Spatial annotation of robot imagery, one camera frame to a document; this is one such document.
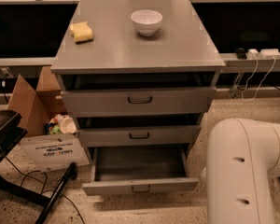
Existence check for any grey bottom drawer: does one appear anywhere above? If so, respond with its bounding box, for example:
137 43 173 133
82 144 199 196

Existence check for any grey drawer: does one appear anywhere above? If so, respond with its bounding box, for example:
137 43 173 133
82 144 199 196
78 125 201 147
61 87 216 117

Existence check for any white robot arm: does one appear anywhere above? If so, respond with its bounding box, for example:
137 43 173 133
204 118 280 224

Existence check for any grey drawer cabinet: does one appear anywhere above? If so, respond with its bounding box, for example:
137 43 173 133
49 0 227 161

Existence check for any grey middle drawer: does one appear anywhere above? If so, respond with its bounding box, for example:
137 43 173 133
78 125 201 147

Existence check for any grey top drawer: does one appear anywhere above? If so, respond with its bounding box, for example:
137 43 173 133
61 87 216 117

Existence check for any crumpled trash in box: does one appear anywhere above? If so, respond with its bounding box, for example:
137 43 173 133
45 114 77 134

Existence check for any white ceramic bowl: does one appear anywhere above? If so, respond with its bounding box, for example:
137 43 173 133
131 9 163 36

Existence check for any yellow sponge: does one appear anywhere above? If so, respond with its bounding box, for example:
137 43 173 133
69 21 93 43

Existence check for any brown cardboard box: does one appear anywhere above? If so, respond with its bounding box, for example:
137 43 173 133
8 66 90 173

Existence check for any black power adapter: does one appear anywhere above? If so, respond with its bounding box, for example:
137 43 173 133
235 48 246 59

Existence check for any white power strip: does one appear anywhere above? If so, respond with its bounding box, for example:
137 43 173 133
246 49 280 60

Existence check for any black stand left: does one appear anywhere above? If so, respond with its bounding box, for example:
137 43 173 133
0 109 77 224

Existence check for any white charger cable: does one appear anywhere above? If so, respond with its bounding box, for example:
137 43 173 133
253 56 277 100

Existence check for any black floor cable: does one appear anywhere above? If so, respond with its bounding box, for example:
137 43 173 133
0 140 86 224

